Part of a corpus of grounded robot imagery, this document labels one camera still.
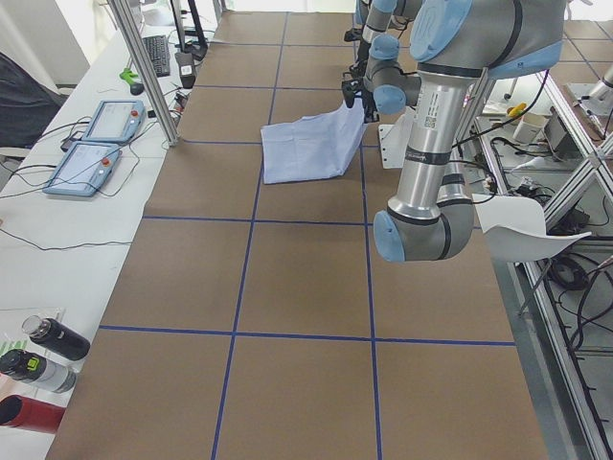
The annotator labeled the red bottle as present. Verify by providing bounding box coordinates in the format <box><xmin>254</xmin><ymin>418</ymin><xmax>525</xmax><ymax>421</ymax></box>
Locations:
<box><xmin>1</xmin><ymin>395</ymin><xmax>65</xmax><ymax>434</ymax></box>

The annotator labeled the upper blue teach pendant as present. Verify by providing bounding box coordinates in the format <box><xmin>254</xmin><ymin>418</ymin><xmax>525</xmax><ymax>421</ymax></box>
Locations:
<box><xmin>81</xmin><ymin>100</ymin><xmax>147</xmax><ymax>145</ymax></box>

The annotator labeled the blue teach pendant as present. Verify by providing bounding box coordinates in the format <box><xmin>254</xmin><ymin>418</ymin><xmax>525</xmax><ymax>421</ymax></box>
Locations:
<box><xmin>42</xmin><ymin>141</ymin><xmax>122</xmax><ymax>197</ymax></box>
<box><xmin>81</xmin><ymin>100</ymin><xmax>147</xmax><ymax>145</ymax></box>

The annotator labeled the light blue striped shirt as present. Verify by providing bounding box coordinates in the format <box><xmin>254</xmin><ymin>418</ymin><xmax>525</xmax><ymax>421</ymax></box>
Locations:
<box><xmin>261</xmin><ymin>104</ymin><xmax>366</xmax><ymax>184</ymax></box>

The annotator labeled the black water bottle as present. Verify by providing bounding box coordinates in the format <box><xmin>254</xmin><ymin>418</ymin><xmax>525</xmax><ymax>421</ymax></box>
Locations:
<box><xmin>22</xmin><ymin>315</ymin><xmax>90</xmax><ymax>361</ymax></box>

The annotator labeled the aluminium frame post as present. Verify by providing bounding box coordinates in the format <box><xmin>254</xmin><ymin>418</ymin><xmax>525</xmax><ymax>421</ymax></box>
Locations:
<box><xmin>108</xmin><ymin>0</ymin><xmax>179</xmax><ymax>147</ymax></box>

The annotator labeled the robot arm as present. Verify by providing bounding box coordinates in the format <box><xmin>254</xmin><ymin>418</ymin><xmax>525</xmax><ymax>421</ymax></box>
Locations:
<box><xmin>374</xmin><ymin>1</ymin><xmax>566</xmax><ymax>263</ymax></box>
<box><xmin>344</xmin><ymin>0</ymin><xmax>422</xmax><ymax>63</ymax></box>

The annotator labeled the black keyboard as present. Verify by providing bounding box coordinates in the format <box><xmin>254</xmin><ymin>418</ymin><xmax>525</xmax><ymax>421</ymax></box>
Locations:
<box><xmin>142</xmin><ymin>35</ymin><xmax>170</xmax><ymax>77</ymax></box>

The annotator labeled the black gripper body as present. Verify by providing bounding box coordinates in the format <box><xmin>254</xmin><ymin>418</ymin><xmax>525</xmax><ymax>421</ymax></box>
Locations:
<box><xmin>356</xmin><ymin>40</ymin><xmax>371</xmax><ymax>62</ymax></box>
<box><xmin>359</xmin><ymin>89</ymin><xmax>378</xmax><ymax>114</ymax></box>

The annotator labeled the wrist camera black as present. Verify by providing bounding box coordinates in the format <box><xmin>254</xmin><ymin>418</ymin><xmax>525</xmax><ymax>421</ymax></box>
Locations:
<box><xmin>341</xmin><ymin>71</ymin><xmax>363</xmax><ymax>108</ymax></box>
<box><xmin>343</xmin><ymin>28</ymin><xmax>362</xmax><ymax>42</ymax></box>

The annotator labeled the yellow banana toy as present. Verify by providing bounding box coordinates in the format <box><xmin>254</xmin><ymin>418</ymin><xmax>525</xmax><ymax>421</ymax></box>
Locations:
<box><xmin>507</xmin><ymin>103</ymin><xmax>527</xmax><ymax>119</ymax></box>

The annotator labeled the lower blue teach pendant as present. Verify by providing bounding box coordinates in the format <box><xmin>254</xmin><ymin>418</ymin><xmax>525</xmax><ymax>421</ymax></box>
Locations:
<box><xmin>42</xmin><ymin>141</ymin><xmax>122</xmax><ymax>197</ymax></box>

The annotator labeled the green plastic object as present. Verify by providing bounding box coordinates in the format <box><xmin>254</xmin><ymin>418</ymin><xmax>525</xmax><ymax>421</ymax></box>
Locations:
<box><xmin>120</xmin><ymin>67</ymin><xmax>138</xmax><ymax>85</ymax></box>

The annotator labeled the person in black jacket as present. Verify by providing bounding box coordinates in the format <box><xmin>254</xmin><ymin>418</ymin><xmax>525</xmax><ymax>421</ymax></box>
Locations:
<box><xmin>0</xmin><ymin>54</ymin><xmax>68</xmax><ymax>148</ymax></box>

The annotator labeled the white central pedestal column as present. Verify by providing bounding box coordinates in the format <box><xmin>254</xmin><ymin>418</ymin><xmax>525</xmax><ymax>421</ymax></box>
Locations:
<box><xmin>377</xmin><ymin>107</ymin><xmax>415</xmax><ymax>170</ymax></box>

